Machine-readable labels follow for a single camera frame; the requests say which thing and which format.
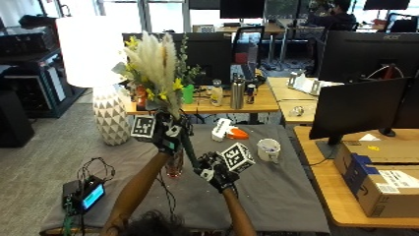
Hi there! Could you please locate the white device on desk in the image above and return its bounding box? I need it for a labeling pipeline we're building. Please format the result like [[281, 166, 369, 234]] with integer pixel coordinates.
[[286, 71, 335, 97]]

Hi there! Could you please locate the black cabinet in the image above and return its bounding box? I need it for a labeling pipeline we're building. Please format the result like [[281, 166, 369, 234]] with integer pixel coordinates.
[[0, 89, 37, 148]]

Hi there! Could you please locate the black cable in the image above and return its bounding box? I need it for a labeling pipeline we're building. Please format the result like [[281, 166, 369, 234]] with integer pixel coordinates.
[[76, 156, 117, 185]]

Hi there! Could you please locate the white paper sheet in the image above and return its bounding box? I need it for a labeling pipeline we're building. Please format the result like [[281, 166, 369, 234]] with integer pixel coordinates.
[[358, 133, 382, 143]]

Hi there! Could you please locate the cardboard box with blue tape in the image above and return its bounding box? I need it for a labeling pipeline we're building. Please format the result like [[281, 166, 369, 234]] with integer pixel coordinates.
[[333, 140, 419, 218]]

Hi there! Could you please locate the dark drink can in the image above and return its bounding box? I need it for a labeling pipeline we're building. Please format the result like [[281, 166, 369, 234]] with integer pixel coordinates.
[[245, 84, 258, 105]]

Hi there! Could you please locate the shiny crumpled wrapper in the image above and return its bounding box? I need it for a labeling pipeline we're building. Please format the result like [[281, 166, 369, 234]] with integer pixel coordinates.
[[289, 105, 306, 118]]

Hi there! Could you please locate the white and orange tool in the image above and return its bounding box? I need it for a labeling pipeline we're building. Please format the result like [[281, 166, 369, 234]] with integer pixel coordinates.
[[210, 117, 250, 143]]

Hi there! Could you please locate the person's right hand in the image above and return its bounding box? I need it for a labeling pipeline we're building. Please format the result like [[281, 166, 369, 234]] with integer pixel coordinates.
[[193, 150, 241, 194]]

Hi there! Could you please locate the black device with blue screen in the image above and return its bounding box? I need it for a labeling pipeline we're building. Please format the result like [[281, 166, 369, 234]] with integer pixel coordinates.
[[60, 175, 108, 216]]

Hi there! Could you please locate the pampas grass yellow flower bouquet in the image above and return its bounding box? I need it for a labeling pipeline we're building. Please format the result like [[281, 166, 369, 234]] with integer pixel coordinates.
[[112, 30, 205, 171]]

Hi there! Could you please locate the large black monitor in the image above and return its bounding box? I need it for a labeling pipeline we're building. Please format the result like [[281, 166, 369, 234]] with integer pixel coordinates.
[[317, 29, 419, 85]]

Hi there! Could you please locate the person's left hand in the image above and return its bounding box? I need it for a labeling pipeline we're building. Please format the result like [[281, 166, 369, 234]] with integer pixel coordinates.
[[152, 111, 190, 156]]

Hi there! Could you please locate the wooden desk with box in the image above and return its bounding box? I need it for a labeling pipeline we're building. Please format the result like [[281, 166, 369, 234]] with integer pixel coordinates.
[[293, 125, 419, 230]]

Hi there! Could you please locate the clear plastic bottle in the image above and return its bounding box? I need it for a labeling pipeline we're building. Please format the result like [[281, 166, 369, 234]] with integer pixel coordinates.
[[209, 79, 224, 107]]

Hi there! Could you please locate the black monitor on stand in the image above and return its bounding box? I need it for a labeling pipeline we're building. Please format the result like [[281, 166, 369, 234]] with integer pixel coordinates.
[[307, 77, 410, 160]]

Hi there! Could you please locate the clear glass vase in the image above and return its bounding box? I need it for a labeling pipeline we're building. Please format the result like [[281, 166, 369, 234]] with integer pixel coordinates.
[[164, 147, 186, 179]]

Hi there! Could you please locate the white mug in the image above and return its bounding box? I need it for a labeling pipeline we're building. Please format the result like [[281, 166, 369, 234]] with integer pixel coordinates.
[[255, 138, 283, 164]]

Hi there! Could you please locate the gray tablecloth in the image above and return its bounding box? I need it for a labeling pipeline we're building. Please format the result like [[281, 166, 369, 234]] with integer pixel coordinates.
[[40, 123, 331, 235]]

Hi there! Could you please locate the wooden desk with bottles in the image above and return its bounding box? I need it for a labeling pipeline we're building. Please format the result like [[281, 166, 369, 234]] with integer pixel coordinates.
[[124, 76, 281, 116]]

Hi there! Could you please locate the green cup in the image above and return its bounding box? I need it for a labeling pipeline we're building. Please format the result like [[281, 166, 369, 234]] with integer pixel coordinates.
[[182, 84, 196, 105]]

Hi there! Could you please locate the white marker cube right glove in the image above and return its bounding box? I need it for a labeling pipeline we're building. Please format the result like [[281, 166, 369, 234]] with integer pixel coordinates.
[[220, 142, 257, 174]]

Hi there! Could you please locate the white marker cube glove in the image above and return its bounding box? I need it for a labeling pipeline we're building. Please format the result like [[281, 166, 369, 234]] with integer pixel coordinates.
[[129, 114, 157, 140], [220, 142, 257, 174]]

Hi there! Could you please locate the black office chair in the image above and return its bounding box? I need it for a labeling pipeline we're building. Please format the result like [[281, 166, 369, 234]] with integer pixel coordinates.
[[230, 25, 267, 68]]

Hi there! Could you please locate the white lamp shade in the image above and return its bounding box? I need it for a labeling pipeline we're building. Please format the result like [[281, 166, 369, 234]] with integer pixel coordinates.
[[55, 15, 132, 89]]

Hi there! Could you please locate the stainless steel bottle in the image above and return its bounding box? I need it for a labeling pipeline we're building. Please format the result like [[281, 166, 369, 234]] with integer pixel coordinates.
[[229, 74, 248, 110]]

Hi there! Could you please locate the white patterned lamp base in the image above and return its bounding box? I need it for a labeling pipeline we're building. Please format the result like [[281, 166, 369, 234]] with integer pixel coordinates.
[[92, 86, 132, 147]]

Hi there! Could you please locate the white marker cube left glove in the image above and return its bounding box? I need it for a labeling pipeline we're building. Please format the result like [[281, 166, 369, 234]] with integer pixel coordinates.
[[129, 114, 157, 140]]

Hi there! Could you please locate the light wooden desk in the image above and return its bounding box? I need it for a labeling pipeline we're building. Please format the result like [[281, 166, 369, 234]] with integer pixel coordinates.
[[266, 76, 334, 126]]

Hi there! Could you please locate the black hanging monitor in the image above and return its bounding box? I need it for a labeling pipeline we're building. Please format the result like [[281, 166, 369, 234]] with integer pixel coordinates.
[[218, 0, 267, 20]]

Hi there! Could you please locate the black monitor behind flowers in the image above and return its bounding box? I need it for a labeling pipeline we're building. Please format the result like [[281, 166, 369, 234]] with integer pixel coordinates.
[[172, 31, 233, 87]]

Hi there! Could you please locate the black equipment rack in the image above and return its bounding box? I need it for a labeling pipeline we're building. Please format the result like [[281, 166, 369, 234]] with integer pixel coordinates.
[[0, 14, 76, 119]]

